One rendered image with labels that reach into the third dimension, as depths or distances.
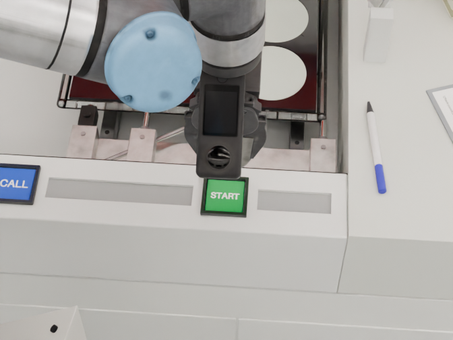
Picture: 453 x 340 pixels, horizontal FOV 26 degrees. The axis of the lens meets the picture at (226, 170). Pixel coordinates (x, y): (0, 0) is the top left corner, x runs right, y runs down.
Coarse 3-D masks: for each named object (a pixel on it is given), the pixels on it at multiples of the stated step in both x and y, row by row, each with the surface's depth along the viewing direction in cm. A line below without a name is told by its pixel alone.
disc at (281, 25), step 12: (276, 0) 147; (288, 0) 147; (276, 12) 146; (288, 12) 146; (300, 12) 146; (276, 24) 145; (288, 24) 145; (300, 24) 145; (276, 36) 143; (288, 36) 143
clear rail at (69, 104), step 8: (64, 104) 136; (72, 104) 136; (80, 104) 136; (88, 104) 136; (96, 104) 136; (104, 104) 136; (112, 104) 136; (120, 104) 136; (128, 112) 136; (136, 112) 136; (160, 112) 136; (168, 112) 135; (176, 112) 135; (184, 112) 135; (264, 112) 135; (272, 112) 135; (280, 112) 135; (288, 112) 135; (296, 112) 135; (304, 112) 135; (312, 112) 135; (280, 120) 135; (288, 120) 135; (296, 120) 135; (304, 120) 135; (312, 120) 135; (320, 120) 135
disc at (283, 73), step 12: (264, 48) 142; (276, 48) 142; (264, 60) 141; (276, 60) 141; (288, 60) 141; (300, 60) 141; (264, 72) 139; (276, 72) 139; (288, 72) 139; (300, 72) 139; (264, 84) 138; (276, 84) 138; (288, 84) 138; (300, 84) 138; (264, 96) 137; (276, 96) 137; (288, 96) 137
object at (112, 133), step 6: (108, 114) 141; (114, 114) 141; (120, 114) 144; (102, 120) 141; (108, 120) 141; (114, 120) 141; (102, 126) 140; (108, 126) 140; (114, 126) 140; (102, 132) 139; (108, 132) 139; (114, 132) 140; (102, 138) 139; (108, 138) 139; (114, 138) 140
